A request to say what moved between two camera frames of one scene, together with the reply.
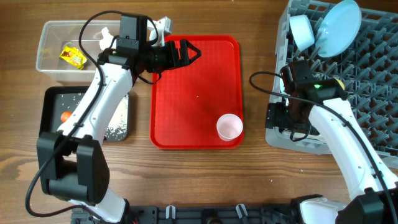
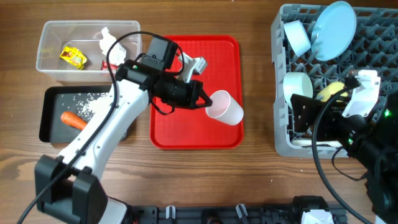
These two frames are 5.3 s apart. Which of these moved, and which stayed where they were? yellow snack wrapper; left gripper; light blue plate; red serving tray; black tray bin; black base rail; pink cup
Moved: left gripper; pink cup; light blue plate
Stayed: red serving tray; black base rail; yellow snack wrapper; black tray bin
